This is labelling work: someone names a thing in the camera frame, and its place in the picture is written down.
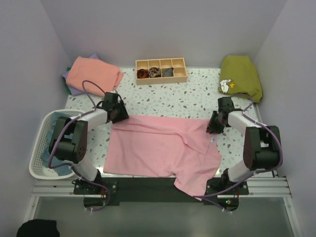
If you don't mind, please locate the orange black fabric roll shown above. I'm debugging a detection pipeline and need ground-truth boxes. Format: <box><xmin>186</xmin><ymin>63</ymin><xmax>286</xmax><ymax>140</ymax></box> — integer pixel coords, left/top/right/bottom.
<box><xmin>137</xmin><ymin>69</ymin><xmax>149</xmax><ymax>79</ymax></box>

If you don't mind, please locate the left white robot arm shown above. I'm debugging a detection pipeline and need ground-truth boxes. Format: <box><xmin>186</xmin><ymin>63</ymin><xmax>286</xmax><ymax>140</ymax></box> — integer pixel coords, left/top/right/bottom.
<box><xmin>48</xmin><ymin>92</ymin><xmax>129</xmax><ymax>194</ymax></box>

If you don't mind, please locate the blue t shirt in basket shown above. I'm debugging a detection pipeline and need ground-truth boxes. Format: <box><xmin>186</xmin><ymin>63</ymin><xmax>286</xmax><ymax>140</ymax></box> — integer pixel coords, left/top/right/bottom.
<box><xmin>40</xmin><ymin>112</ymin><xmax>75</xmax><ymax>176</ymax></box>

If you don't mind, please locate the black object at bottom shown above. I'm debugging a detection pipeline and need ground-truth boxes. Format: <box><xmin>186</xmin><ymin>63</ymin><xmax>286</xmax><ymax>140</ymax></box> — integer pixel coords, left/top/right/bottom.
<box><xmin>16</xmin><ymin>219</ymin><xmax>60</xmax><ymax>237</ymax></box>

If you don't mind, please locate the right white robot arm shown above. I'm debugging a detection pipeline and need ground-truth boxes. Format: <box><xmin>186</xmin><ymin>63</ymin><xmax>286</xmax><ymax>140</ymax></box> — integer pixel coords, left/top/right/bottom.
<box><xmin>206</xmin><ymin>97</ymin><xmax>283</xmax><ymax>194</ymax></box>

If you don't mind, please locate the grey fabric piece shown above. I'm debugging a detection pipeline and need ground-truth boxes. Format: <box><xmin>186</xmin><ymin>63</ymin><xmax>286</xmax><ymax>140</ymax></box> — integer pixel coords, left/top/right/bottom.
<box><xmin>161</xmin><ymin>68</ymin><xmax>173</xmax><ymax>77</ymax></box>

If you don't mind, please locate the pink t shirt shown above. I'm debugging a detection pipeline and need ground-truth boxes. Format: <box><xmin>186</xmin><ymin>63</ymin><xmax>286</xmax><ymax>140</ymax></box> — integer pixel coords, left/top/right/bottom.
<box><xmin>103</xmin><ymin>116</ymin><xmax>221</xmax><ymax>197</ymax></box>

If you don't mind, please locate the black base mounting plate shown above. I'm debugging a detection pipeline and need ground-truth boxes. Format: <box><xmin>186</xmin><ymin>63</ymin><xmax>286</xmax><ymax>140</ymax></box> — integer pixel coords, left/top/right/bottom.
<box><xmin>72</xmin><ymin>177</ymin><xmax>249</xmax><ymax>211</ymax></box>

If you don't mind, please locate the white laundry basket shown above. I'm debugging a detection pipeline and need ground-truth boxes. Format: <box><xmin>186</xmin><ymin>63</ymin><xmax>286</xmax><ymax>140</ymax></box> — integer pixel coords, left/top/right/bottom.
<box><xmin>29</xmin><ymin>109</ymin><xmax>83</xmax><ymax>180</ymax></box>

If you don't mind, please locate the wooden compartment tray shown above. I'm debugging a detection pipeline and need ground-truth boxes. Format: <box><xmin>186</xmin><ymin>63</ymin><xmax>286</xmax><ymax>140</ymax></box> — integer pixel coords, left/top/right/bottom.
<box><xmin>135</xmin><ymin>58</ymin><xmax>188</xmax><ymax>85</ymax></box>

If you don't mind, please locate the folded green t shirt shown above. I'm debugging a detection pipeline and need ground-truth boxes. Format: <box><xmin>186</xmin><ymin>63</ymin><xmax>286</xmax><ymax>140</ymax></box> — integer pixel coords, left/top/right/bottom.
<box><xmin>65</xmin><ymin>67</ymin><xmax>72</xmax><ymax>95</ymax></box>

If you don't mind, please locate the folded salmon t shirt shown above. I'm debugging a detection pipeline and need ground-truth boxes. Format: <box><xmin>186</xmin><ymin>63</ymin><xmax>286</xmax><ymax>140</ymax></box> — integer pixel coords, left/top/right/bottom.
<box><xmin>66</xmin><ymin>57</ymin><xmax>123</xmax><ymax>97</ymax></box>

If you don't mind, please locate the olive snoopy t shirt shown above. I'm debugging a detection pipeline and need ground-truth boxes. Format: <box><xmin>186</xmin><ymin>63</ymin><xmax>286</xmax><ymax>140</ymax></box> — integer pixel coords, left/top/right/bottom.
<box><xmin>218</xmin><ymin>55</ymin><xmax>263</xmax><ymax>103</ymax></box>

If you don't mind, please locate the brown floral fabric roll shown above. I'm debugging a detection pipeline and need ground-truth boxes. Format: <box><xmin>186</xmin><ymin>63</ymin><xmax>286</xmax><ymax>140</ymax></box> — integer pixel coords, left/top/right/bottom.
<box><xmin>148</xmin><ymin>67</ymin><xmax>161</xmax><ymax>78</ymax></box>

